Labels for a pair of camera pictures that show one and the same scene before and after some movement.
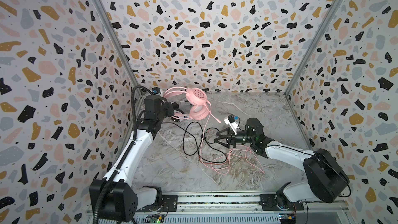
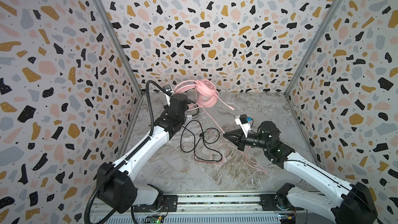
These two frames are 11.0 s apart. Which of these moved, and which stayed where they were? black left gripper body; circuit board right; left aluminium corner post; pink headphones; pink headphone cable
Moved: pink headphones; pink headphone cable; black left gripper body
Stayed: circuit board right; left aluminium corner post
